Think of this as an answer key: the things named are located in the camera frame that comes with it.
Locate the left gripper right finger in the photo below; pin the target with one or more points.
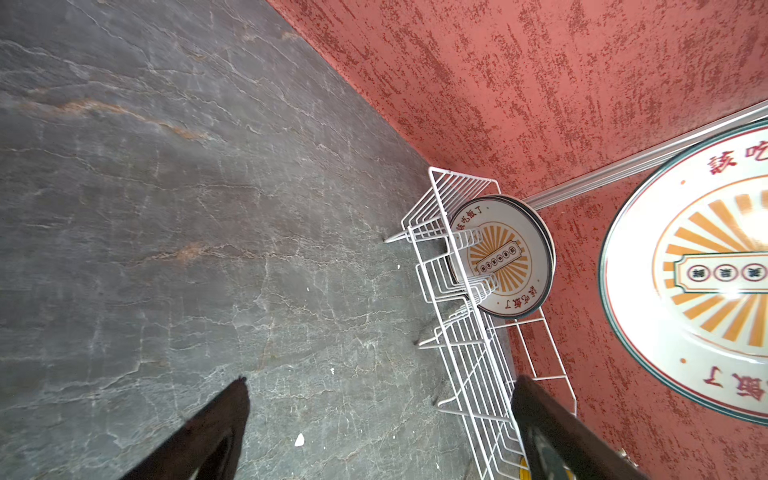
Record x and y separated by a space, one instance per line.
559 446

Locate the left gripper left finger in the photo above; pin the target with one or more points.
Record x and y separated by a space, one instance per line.
206 446

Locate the round patterned plate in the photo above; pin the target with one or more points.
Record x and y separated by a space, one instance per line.
683 273
502 254
535 233

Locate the round patterned plate front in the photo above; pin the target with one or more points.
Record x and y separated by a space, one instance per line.
683 273

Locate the round patterned plate back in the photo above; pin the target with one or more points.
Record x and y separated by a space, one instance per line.
535 233

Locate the white wire dish rack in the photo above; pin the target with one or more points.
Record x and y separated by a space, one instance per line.
482 354

